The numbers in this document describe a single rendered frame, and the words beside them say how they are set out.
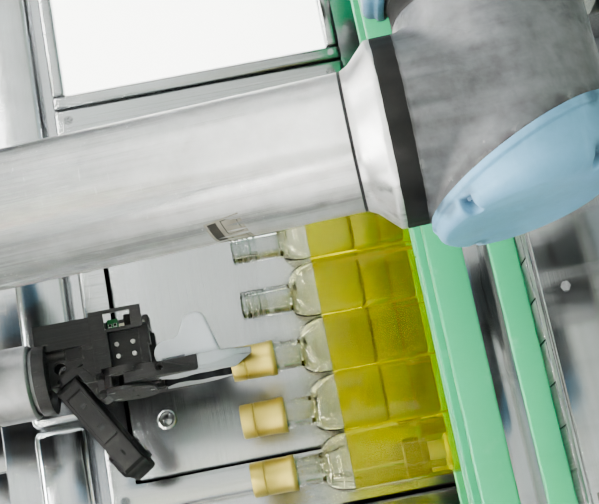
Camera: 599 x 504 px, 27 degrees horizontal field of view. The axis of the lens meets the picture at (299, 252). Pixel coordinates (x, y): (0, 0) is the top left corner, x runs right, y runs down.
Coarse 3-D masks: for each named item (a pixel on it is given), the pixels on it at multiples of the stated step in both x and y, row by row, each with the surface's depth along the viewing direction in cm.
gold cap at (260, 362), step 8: (256, 344) 124; (264, 344) 124; (272, 344) 124; (256, 352) 123; (264, 352) 123; (272, 352) 123; (248, 360) 123; (256, 360) 123; (264, 360) 123; (272, 360) 123; (232, 368) 123; (240, 368) 123; (248, 368) 123; (256, 368) 123; (264, 368) 123; (272, 368) 123; (240, 376) 123; (248, 376) 123; (256, 376) 124; (264, 376) 124
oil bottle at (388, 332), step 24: (360, 312) 123; (384, 312) 123; (408, 312) 122; (312, 336) 122; (336, 336) 122; (360, 336) 122; (384, 336) 122; (408, 336) 122; (312, 360) 122; (336, 360) 121; (360, 360) 122; (384, 360) 122
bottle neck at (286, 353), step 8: (280, 344) 124; (288, 344) 124; (296, 344) 123; (280, 352) 123; (288, 352) 123; (296, 352) 123; (280, 360) 123; (288, 360) 123; (296, 360) 123; (280, 368) 124; (288, 368) 124
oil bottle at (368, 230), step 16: (320, 224) 125; (336, 224) 125; (352, 224) 125; (368, 224) 125; (384, 224) 125; (288, 240) 125; (304, 240) 125; (320, 240) 125; (336, 240) 125; (352, 240) 125; (368, 240) 125; (384, 240) 125; (400, 240) 125; (288, 256) 126; (304, 256) 125; (320, 256) 125
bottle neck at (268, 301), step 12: (264, 288) 125; (276, 288) 125; (240, 300) 125; (252, 300) 125; (264, 300) 125; (276, 300) 125; (288, 300) 125; (252, 312) 125; (264, 312) 125; (276, 312) 125
